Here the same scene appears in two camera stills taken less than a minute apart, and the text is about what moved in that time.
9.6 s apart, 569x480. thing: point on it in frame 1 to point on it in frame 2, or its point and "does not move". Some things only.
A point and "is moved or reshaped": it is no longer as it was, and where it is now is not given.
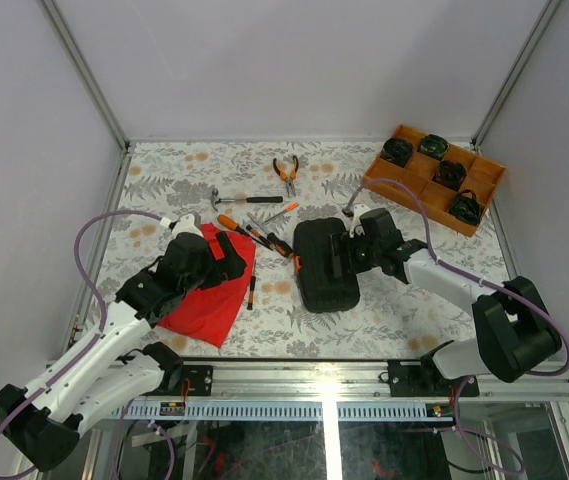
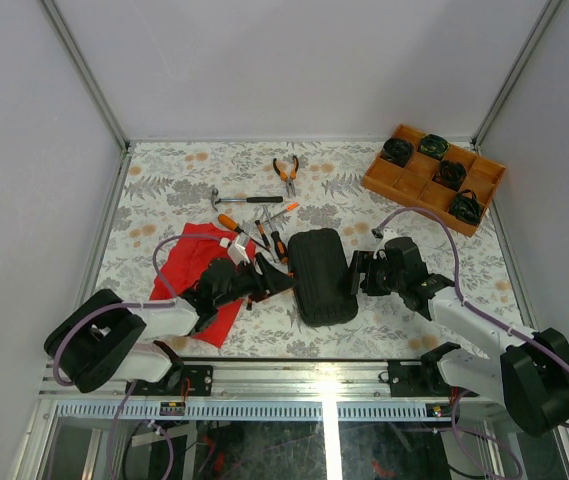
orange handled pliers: [289, 182] does not move
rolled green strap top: [433, 145] does not move
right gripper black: [347, 245] to [362, 264]
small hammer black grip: [215, 199] does not move
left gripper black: [232, 266] to [274, 282]
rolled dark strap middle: [450, 174] does not move
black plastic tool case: [321, 291] is moved or reshaped
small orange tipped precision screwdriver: [289, 208] does not move
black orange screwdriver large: [278, 245] is moved or reshaped
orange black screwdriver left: [231, 223] does not move
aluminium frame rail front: [325, 390] does not move
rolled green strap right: [466, 207] does not move
